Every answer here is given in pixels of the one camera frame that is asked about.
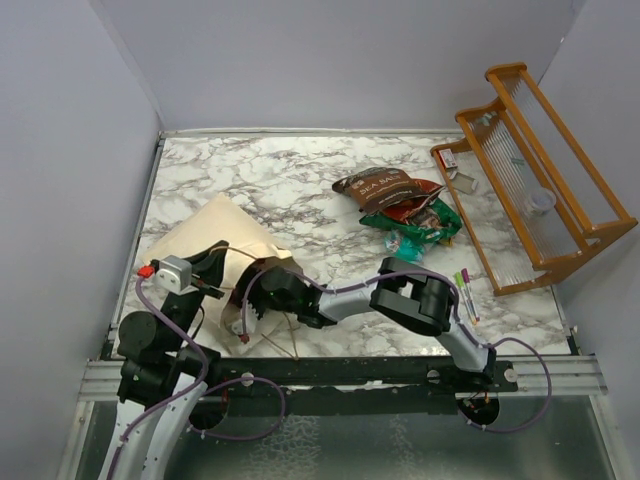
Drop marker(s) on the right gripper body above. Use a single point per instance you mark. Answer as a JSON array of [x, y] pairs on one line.
[[258, 298]]

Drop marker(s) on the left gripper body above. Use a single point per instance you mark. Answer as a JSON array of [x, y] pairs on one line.
[[184, 311]]

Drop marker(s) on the beige paper bag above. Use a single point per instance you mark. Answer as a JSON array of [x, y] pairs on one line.
[[222, 230]]

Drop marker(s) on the dark brown chocolate packet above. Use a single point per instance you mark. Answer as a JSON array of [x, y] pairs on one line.
[[374, 189]]

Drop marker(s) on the red doritos bag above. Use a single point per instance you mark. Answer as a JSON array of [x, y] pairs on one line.
[[403, 211]]

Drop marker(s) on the green crisps bag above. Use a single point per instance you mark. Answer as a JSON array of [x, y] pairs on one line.
[[432, 224]]

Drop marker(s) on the teal snack packet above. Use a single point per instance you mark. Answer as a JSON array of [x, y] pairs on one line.
[[403, 247]]

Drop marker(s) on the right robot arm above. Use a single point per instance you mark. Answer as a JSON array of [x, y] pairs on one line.
[[421, 301]]

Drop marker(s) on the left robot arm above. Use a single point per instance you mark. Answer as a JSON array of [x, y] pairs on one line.
[[164, 370]]

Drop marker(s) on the green marker pen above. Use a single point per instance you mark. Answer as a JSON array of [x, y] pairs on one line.
[[459, 283]]

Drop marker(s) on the purple marker pen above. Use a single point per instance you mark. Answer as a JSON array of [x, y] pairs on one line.
[[470, 295]]

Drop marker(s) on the small red card box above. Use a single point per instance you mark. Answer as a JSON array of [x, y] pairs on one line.
[[448, 159]]

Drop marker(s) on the wooden rack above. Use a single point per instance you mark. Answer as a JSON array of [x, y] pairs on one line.
[[513, 145]]

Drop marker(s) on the clear plastic cup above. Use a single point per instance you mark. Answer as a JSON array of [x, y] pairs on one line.
[[540, 201]]

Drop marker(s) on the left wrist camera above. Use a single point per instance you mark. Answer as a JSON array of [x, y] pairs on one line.
[[173, 274]]

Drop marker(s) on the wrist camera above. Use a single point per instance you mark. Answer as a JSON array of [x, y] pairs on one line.
[[173, 274], [242, 330]]

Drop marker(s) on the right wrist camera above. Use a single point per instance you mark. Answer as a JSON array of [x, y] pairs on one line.
[[242, 330]]

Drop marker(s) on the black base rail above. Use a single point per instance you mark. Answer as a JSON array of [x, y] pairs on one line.
[[346, 386]]

